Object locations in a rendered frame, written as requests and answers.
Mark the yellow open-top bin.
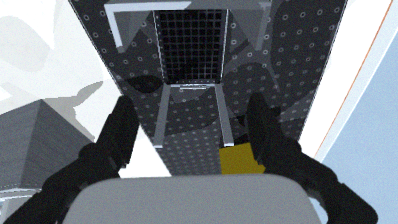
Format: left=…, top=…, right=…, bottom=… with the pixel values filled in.
left=219, top=142, right=265, bottom=174

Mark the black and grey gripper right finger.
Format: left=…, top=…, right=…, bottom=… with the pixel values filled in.
left=244, top=92, right=379, bottom=224

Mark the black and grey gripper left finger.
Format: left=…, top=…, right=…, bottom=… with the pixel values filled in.
left=3, top=95, right=140, bottom=224

